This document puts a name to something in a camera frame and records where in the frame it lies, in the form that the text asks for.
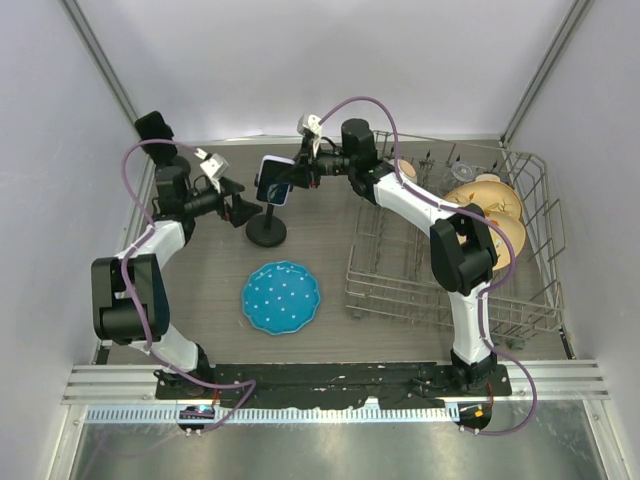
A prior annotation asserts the blue dotted plate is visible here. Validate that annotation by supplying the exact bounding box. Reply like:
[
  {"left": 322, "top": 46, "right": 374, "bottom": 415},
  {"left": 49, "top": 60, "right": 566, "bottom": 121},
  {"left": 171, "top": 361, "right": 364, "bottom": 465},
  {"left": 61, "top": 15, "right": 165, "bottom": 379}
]
[{"left": 241, "top": 261, "right": 322, "bottom": 336}]

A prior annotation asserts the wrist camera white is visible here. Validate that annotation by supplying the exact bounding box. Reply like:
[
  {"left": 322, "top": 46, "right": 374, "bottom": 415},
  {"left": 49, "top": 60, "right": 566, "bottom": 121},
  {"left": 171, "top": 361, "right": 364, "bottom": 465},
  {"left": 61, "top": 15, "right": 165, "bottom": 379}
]
[
  {"left": 194, "top": 148, "right": 229, "bottom": 193},
  {"left": 297, "top": 114, "right": 322, "bottom": 158}
]

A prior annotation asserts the metal wire dish rack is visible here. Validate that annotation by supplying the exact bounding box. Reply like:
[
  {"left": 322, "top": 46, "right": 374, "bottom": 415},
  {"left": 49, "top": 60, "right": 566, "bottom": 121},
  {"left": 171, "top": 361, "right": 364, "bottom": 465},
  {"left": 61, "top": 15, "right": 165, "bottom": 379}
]
[{"left": 346, "top": 131, "right": 563, "bottom": 349}]

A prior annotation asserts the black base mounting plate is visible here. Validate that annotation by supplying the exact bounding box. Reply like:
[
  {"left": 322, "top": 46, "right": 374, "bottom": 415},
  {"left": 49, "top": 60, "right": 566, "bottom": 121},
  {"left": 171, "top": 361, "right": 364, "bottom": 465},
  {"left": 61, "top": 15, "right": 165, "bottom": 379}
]
[{"left": 154, "top": 362, "right": 512, "bottom": 410}]

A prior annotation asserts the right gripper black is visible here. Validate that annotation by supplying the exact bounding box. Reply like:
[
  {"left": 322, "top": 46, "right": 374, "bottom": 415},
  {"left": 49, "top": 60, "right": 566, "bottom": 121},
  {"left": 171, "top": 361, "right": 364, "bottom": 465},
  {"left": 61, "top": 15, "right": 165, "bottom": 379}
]
[{"left": 279, "top": 137, "right": 356, "bottom": 189}]

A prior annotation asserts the lavender smartphone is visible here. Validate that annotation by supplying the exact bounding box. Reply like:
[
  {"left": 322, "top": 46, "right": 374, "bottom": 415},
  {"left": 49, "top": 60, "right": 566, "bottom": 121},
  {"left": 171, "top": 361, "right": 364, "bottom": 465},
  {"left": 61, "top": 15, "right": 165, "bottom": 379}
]
[{"left": 255, "top": 155, "right": 295, "bottom": 206}]

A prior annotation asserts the clear glass in rack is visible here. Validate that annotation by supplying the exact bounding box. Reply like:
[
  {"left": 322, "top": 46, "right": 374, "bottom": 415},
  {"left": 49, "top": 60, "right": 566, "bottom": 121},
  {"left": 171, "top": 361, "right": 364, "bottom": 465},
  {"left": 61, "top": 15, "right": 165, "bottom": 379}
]
[{"left": 450, "top": 162, "right": 476, "bottom": 183}]

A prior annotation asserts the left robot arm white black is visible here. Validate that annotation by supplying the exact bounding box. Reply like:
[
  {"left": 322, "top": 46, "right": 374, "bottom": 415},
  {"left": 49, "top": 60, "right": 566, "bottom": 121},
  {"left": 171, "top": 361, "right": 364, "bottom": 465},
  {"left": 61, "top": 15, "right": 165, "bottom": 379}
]
[{"left": 91, "top": 166, "right": 262, "bottom": 399}]

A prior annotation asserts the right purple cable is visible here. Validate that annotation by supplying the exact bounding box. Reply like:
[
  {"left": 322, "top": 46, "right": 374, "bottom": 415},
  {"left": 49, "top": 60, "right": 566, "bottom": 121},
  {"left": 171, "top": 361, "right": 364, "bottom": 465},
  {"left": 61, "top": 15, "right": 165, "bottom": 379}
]
[{"left": 319, "top": 95, "right": 539, "bottom": 436}]

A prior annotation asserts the striped ceramic mug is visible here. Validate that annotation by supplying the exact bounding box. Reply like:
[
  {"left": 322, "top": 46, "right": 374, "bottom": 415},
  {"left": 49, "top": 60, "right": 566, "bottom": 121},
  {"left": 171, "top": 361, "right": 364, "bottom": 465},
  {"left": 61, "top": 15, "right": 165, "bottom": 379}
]
[{"left": 398, "top": 159, "right": 418, "bottom": 184}]

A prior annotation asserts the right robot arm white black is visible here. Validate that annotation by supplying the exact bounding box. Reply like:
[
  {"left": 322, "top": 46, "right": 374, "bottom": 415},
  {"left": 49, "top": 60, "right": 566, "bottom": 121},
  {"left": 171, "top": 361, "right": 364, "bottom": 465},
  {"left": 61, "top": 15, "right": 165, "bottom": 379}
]
[{"left": 276, "top": 115, "right": 497, "bottom": 395}]

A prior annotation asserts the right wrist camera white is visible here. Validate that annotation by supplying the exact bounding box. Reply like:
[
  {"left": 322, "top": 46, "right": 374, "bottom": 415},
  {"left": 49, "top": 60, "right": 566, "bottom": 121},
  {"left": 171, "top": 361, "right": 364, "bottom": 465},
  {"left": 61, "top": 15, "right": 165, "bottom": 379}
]
[{"left": 297, "top": 114, "right": 322, "bottom": 158}]

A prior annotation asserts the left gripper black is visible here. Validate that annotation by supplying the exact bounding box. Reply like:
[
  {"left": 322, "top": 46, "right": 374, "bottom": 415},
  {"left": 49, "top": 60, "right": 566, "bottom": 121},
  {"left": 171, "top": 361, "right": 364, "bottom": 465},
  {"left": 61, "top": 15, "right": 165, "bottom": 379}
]
[{"left": 182, "top": 177, "right": 261, "bottom": 228}]

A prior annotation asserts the black smartphone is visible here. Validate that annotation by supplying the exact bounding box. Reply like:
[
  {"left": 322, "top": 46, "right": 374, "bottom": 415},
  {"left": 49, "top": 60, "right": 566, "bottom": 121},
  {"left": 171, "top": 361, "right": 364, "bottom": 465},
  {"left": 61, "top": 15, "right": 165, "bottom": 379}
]
[{"left": 134, "top": 110, "right": 174, "bottom": 140}]

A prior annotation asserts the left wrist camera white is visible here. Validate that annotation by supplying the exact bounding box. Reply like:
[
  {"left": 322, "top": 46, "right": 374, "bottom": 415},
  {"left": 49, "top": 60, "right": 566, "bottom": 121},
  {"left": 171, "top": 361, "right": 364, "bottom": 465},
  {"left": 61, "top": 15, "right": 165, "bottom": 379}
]
[{"left": 194, "top": 148, "right": 229, "bottom": 193}]

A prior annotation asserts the black phone stand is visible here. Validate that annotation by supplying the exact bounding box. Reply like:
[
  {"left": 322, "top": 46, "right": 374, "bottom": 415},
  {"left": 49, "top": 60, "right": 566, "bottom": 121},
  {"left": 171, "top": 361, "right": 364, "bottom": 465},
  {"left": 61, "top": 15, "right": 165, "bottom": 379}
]
[{"left": 245, "top": 199, "right": 287, "bottom": 248}]

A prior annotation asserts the beige plate with leaves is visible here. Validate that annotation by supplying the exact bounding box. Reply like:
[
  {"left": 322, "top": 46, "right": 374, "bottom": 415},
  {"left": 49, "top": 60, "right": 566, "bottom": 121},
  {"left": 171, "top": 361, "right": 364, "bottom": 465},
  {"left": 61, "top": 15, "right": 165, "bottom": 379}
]
[{"left": 485, "top": 210, "right": 526, "bottom": 272}]

